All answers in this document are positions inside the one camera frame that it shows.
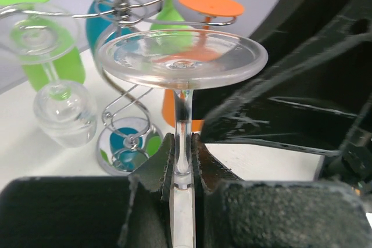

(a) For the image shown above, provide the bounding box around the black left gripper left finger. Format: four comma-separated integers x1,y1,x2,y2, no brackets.
1,134,174,247

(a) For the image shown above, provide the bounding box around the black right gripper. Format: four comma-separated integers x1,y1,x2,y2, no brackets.
201,0,371,187

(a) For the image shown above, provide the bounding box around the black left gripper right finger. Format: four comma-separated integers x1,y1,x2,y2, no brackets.
191,134,371,247

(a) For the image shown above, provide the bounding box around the clear flute glass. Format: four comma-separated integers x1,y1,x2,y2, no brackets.
96,29,268,247

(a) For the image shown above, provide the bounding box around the orange plastic wine glass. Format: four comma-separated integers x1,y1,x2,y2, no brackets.
153,0,245,131

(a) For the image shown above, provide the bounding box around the green wine glass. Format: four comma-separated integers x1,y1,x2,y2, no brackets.
150,0,188,30
1,0,85,98

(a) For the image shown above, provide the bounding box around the blue plastic wine glass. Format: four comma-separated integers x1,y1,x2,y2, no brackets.
65,0,137,54

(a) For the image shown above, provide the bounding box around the clear wine glass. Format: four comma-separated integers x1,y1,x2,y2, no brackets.
1,3,97,148

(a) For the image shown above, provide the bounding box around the chrome wine glass rack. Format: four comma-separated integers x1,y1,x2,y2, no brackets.
1,0,245,178

